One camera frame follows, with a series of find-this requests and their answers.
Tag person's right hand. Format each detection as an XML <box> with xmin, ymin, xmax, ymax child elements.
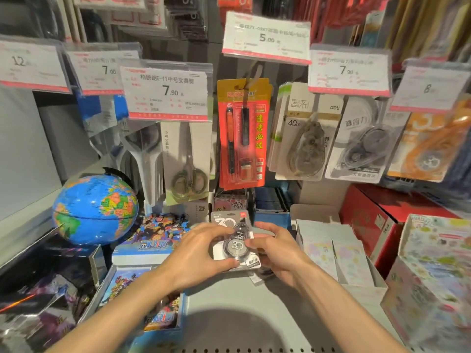
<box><xmin>245</xmin><ymin>221</ymin><xmax>318</xmax><ymax>291</ymax></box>

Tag person's left hand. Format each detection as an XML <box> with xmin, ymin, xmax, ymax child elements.
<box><xmin>162</xmin><ymin>223</ymin><xmax>240</xmax><ymax>291</ymax></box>

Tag grey correction tape packet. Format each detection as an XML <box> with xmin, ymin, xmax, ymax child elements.
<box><xmin>210</xmin><ymin>211</ymin><xmax>262</xmax><ymax>272</ymax></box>

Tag person's right forearm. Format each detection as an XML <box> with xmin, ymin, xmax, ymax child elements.
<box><xmin>294</xmin><ymin>268</ymin><xmax>411</xmax><ymax>353</ymax></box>

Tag person's left forearm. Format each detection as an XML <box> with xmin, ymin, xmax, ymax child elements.
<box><xmin>46</xmin><ymin>263</ymin><xmax>179</xmax><ymax>353</ymax></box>

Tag blue stationery box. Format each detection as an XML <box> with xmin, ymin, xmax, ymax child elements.
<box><xmin>253</xmin><ymin>187</ymin><xmax>293</xmax><ymax>230</ymax></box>

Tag small pink patterned box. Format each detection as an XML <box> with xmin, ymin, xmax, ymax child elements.
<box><xmin>214</xmin><ymin>189</ymin><xmax>248</xmax><ymax>214</ymax></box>

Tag white box behind scissors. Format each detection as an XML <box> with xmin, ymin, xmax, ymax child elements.
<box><xmin>163</xmin><ymin>201</ymin><xmax>216</xmax><ymax>225</ymax></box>

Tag white display box pastel cards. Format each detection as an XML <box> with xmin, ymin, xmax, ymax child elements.
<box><xmin>290</xmin><ymin>204</ymin><xmax>389</xmax><ymax>306</ymax></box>

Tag cartoon printed blue box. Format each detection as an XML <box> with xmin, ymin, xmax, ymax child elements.
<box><xmin>111</xmin><ymin>212</ymin><xmax>193</xmax><ymax>267</ymax></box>

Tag tray of cartoon cards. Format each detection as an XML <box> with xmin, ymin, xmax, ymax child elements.
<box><xmin>78</xmin><ymin>265</ymin><xmax>189</xmax><ymax>353</ymax></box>

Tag red pen set pack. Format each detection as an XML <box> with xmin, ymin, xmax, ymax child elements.
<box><xmin>216</xmin><ymin>78</ymin><xmax>274</xmax><ymax>191</ymax></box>

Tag grey correction tape hanging pack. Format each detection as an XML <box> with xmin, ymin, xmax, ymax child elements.
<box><xmin>267</xmin><ymin>82</ymin><xmax>345</xmax><ymax>182</ymax></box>

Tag red cardboard box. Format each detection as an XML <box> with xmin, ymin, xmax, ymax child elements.
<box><xmin>339</xmin><ymin>184</ymin><xmax>460</xmax><ymax>280</ymax></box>

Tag blue globe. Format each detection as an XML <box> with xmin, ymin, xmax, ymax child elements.
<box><xmin>52</xmin><ymin>174</ymin><xmax>140</xmax><ymax>246</ymax></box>

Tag white correction tape hanging pack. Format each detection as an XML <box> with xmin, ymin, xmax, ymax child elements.
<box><xmin>325</xmin><ymin>95</ymin><xmax>411</xmax><ymax>184</ymax></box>

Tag floral printed cardboard box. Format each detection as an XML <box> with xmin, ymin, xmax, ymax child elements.
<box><xmin>380</xmin><ymin>214</ymin><xmax>471</xmax><ymax>353</ymax></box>

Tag white price tag red edge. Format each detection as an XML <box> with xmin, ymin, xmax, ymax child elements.
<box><xmin>308</xmin><ymin>44</ymin><xmax>393</xmax><ymax>98</ymax></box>
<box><xmin>0</xmin><ymin>35</ymin><xmax>71</xmax><ymax>94</ymax></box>
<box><xmin>119</xmin><ymin>59</ymin><xmax>214</xmax><ymax>122</ymax></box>
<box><xmin>65</xmin><ymin>42</ymin><xmax>143</xmax><ymax>96</ymax></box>
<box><xmin>390</xmin><ymin>59</ymin><xmax>471</xmax><ymax>114</ymax></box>
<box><xmin>222</xmin><ymin>11</ymin><xmax>312</xmax><ymax>66</ymax></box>

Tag dark card pack display box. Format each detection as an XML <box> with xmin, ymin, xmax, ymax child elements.
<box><xmin>0</xmin><ymin>231</ymin><xmax>108</xmax><ymax>353</ymax></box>

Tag orange correction tape hanging pack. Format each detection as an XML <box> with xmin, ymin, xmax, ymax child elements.
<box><xmin>386</xmin><ymin>101</ymin><xmax>471</xmax><ymax>183</ymax></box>

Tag blue backed scissors pack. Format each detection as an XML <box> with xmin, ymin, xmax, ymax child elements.
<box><xmin>77</xmin><ymin>93</ymin><xmax>129</xmax><ymax>147</ymax></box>

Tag green handled scissors pack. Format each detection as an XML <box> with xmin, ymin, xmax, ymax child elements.
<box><xmin>161</xmin><ymin>121</ymin><xmax>213</xmax><ymax>207</ymax></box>

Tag white handled scissors pack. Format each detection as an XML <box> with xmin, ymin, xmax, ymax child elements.
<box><xmin>121</xmin><ymin>120</ymin><xmax>165</xmax><ymax>214</ymax></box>

